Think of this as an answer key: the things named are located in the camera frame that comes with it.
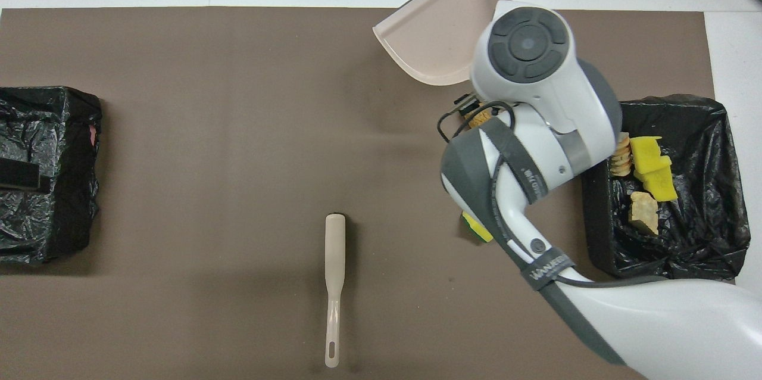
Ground beige plastic dustpan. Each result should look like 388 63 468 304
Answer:
373 0 513 86

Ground pale layered rock piece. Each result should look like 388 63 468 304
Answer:
610 133 632 177

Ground notched yellow sponge piece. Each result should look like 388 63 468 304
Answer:
630 136 672 175

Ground beige brush with black bristles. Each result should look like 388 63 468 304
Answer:
324 213 349 369

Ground rounded yellow sponge piece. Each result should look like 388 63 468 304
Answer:
634 166 679 202

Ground bin with black bag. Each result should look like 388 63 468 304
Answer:
580 94 752 282
0 86 103 266

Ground orange-brown nugget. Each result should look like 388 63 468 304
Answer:
466 107 495 129

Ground yellow sponge with green side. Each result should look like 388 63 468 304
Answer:
461 210 495 244

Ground brown table mat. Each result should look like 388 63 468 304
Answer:
0 7 748 380

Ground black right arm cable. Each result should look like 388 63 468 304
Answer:
438 100 669 292

